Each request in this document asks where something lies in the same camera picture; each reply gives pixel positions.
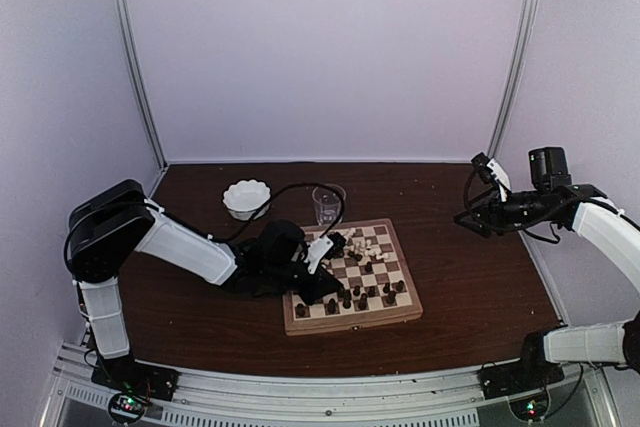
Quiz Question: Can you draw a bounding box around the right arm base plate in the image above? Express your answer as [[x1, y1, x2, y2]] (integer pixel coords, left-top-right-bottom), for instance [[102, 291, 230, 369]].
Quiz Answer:
[[478, 361, 565, 400]]

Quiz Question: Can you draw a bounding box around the aluminium frame post left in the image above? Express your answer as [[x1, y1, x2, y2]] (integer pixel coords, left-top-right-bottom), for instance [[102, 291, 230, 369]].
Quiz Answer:
[[114, 0, 168, 171]]

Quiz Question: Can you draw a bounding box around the aluminium front rail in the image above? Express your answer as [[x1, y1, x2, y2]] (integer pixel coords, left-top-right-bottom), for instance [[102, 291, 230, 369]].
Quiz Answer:
[[35, 343, 621, 426]]

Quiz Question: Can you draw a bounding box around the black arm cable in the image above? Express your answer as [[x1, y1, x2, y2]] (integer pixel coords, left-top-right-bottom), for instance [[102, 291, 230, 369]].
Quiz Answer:
[[62, 181, 349, 278], [462, 169, 561, 243]]

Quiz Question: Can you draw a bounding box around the aluminium frame post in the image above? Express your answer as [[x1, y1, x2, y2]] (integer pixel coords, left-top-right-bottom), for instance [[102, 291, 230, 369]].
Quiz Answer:
[[114, 0, 168, 171], [487, 0, 539, 158]]

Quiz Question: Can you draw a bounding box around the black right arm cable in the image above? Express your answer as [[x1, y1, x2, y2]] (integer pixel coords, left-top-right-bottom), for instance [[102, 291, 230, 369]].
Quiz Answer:
[[462, 169, 561, 243]]

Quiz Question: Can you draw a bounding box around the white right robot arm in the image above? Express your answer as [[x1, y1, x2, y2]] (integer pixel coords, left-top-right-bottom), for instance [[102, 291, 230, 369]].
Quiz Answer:
[[454, 147, 639, 389]]

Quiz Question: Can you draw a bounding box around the aluminium frame post right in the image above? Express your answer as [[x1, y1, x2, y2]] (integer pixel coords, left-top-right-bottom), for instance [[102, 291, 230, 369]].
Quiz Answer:
[[487, 0, 539, 158]]

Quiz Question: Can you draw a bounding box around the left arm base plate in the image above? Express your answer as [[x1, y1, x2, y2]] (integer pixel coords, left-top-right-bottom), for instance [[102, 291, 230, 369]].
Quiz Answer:
[[91, 362, 179, 401]]

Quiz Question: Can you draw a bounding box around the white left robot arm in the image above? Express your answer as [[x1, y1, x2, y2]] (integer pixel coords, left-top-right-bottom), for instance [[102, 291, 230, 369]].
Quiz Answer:
[[63, 179, 347, 391]]

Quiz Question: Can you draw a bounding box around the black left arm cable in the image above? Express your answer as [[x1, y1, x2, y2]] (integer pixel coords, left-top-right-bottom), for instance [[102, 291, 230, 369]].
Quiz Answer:
[[62, 181, 349, 278]]

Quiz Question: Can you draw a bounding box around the pile of white chess pieces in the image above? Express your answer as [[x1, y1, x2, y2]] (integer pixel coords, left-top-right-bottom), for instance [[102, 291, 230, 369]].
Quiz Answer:
[[330, 225, 397, 268]]

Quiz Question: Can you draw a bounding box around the clear drinking glass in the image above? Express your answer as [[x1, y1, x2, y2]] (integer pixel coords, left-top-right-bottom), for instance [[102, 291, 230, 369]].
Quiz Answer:
[[312, 184, 346, 226]]

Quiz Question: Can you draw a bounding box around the white scalloped bowl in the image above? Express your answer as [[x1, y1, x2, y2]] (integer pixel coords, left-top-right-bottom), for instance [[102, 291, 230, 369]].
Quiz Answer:
[[222, 179, 271, 221]]

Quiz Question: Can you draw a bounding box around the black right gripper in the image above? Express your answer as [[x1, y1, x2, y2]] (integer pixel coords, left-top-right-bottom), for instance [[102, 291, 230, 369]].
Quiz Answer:
[[454, 183, 554, 238]]

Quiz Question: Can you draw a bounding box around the wooden chess board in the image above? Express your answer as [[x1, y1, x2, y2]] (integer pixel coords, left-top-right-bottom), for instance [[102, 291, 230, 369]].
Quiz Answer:
[[283, 218, 423, 336]]

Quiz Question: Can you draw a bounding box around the dark chess pawn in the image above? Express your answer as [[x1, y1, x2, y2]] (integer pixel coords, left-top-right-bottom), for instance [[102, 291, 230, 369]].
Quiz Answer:
[[386, 291, 396, 306]]

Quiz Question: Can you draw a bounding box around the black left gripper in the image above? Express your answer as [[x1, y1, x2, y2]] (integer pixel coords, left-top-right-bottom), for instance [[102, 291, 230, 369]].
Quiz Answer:
[[265, 261, 344, 307]]

